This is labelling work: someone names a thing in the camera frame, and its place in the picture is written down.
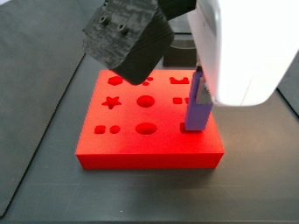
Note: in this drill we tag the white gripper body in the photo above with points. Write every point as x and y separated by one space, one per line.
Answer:
247 41

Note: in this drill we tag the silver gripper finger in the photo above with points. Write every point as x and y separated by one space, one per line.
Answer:
203 93

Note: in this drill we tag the purple rectangular block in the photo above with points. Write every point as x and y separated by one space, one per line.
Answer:
198 112

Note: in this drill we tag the red shape sorter board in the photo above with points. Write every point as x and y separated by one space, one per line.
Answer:
134 127

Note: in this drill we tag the dark grey foam mat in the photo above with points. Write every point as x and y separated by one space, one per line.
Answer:
40 53

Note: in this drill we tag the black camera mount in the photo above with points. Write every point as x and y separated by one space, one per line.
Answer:
128 35

